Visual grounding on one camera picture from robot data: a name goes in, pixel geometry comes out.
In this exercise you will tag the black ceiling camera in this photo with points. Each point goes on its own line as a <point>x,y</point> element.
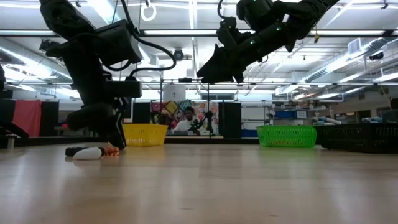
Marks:
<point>46,45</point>
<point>178,55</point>
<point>377,56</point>

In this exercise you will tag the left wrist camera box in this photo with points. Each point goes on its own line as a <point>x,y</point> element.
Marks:
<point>121,43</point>

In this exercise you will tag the black computer monitor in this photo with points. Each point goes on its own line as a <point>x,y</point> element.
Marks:
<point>128,109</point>

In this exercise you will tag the white ghost figure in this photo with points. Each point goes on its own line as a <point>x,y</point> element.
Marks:
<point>88,154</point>

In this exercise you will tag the black plastic basket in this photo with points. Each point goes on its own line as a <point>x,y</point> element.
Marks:
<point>357,138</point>

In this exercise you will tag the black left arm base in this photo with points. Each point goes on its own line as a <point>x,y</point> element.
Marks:
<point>15,127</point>

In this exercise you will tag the white ceiling vent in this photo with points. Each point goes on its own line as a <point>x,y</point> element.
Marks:
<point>354,45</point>

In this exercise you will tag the colourful patchwork quilt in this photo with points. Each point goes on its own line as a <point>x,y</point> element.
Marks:
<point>171,109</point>

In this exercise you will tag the cluttered background desk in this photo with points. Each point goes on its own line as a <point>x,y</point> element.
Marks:
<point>62,129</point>

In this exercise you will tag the silver metal post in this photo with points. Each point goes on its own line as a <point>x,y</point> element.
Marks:
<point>11,143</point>

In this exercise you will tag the green plastic basket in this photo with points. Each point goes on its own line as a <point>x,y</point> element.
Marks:
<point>286,137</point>

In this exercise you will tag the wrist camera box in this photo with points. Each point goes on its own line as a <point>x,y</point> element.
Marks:
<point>121,43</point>
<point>255,12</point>

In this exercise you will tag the black overhead beam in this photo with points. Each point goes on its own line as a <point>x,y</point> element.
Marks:
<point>186,32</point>

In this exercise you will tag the black table edge rail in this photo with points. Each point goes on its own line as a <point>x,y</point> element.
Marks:
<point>202,140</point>

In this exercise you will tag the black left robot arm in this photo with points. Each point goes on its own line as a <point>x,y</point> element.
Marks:
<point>62,15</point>

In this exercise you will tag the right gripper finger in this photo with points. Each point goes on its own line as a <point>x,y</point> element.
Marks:
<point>219,62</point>
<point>236,73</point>

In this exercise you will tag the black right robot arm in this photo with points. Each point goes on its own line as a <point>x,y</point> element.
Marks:
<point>304,15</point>

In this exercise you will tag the blue box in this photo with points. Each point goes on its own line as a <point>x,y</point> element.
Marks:
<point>250,133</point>

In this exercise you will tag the white board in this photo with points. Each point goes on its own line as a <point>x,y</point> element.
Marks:
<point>174,93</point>

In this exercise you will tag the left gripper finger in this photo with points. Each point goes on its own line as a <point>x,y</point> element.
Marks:
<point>109,135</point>
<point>121,124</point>

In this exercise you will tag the blue storage bin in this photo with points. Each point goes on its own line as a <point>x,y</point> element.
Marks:
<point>286,114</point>

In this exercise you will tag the orange translucent pumpkin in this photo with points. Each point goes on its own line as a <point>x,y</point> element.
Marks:
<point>112,152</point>

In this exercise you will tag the red hanging cloth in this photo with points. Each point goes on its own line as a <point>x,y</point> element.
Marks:
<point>28,118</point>

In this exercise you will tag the yellow plastic basket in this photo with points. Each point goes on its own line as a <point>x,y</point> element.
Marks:
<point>146,134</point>

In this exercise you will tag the black skeleton figure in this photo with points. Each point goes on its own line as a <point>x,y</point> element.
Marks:
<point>70,151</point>

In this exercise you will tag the person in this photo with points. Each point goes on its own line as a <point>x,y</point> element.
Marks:
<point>186,124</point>

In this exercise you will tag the black room panel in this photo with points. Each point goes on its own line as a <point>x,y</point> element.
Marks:
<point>49,118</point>
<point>141,112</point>
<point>230,121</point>

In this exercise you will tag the white tube bundle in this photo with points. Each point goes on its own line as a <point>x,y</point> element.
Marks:
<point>326,120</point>

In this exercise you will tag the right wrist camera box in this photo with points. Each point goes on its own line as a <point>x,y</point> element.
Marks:
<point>255,12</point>

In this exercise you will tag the small background robot arm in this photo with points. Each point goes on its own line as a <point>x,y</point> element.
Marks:
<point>206,119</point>

